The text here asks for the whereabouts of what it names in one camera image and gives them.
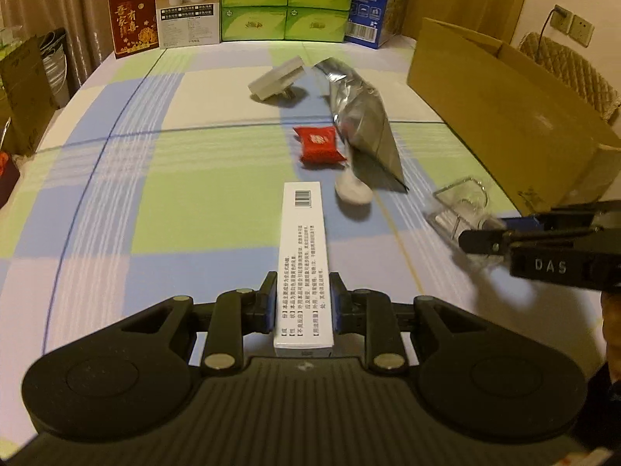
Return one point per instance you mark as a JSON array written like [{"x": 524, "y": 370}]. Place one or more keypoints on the right hand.
[{"x": 611, "y": 316}]

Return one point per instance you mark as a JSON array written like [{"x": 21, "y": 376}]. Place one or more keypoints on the white plastic spoon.
[{"x": 351, "y": 190}]

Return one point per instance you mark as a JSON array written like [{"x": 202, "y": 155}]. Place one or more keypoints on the beige curtain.
[{"x": 86, "y": 23}]

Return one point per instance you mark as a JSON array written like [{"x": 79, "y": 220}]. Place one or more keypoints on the brown cardboard box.
[{"x": 542, "y": 143}]

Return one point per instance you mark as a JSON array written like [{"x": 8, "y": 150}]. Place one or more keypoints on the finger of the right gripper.
[
  {"x": 497, "y": 242},
  {"x": 605, "y": 214}
]

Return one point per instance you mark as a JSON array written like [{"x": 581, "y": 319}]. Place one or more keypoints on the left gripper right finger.
[{"x": 370, "y": 314}]

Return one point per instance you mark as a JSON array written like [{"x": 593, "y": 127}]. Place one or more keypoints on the silver foil bag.
[{"x": 360, "y": 117}]

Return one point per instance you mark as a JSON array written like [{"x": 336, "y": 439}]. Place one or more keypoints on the red candy packet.
[{"x": 319, "y": 145}]

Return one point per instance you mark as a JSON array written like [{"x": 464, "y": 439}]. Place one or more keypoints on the white product box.
[{"x": 183, "y": 23}]

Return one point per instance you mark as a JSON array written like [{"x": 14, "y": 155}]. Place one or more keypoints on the checked tablecloth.
[{"x": 164, "y": 177}]

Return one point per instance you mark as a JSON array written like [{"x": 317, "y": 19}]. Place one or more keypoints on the blue printed carton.
[{"x": 373, "y": 22}]

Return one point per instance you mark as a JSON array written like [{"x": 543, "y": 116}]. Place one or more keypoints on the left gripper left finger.
[{"x": 234, "y": 315}]

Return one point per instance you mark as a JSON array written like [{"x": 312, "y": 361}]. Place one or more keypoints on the white wall plug adapter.
[{"x": 278, "y": 80}]

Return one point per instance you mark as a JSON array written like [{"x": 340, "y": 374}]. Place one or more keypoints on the clear plastic packaging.
[{"x": 459, "y": 206}]

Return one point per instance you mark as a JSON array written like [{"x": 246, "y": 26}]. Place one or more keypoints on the quilted chair cushion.
[{"x": 575, "y": 72}]

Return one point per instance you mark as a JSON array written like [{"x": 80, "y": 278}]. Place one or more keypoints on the wall power socket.
[{"x": 571, "y": 25}]

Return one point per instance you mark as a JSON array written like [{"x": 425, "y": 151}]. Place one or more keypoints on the red greeting card box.
[{"x": 133, "y": 26}]

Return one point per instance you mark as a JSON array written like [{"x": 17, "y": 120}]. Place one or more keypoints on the long white medicine box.
[{"x": 304, "y": 311}]

